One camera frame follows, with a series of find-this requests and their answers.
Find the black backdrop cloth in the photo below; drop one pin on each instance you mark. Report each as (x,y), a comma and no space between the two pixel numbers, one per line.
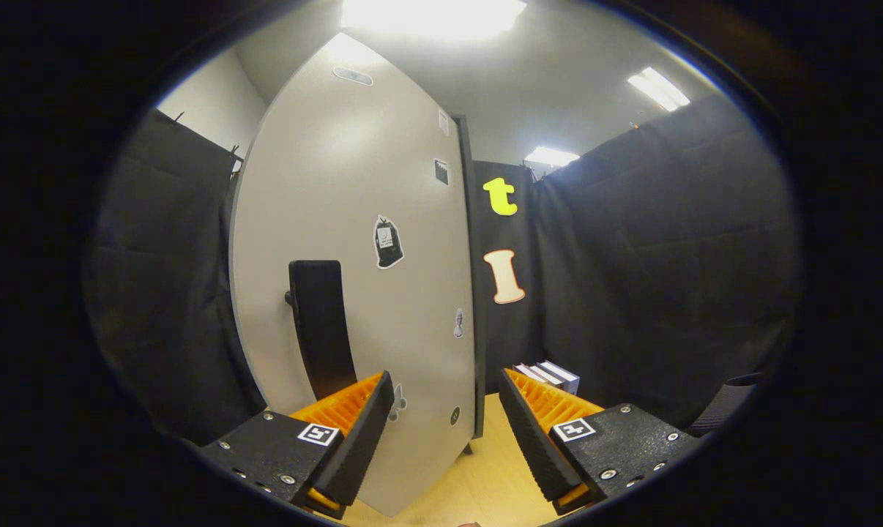
(632,256)

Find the dark grey cabinet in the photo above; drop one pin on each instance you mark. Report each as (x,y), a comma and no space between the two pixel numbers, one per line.
(479,380)

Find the red-brown book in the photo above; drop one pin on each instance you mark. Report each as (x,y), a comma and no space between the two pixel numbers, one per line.
(526,373)

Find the dark ribbed object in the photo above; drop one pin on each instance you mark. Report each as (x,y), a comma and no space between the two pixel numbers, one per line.
(727,406)

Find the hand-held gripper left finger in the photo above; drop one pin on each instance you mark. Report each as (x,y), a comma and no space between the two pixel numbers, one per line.
(361,439)

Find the small ceiling light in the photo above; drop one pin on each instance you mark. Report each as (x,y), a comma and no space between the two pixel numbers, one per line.
(551,157)

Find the large ceiling light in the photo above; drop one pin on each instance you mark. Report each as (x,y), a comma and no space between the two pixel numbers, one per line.
(434,16)

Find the double strip ceiling light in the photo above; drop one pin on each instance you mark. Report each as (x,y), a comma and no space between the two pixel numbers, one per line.
(659,88)

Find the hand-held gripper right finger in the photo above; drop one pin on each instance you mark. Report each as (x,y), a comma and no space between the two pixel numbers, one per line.
(537,439)

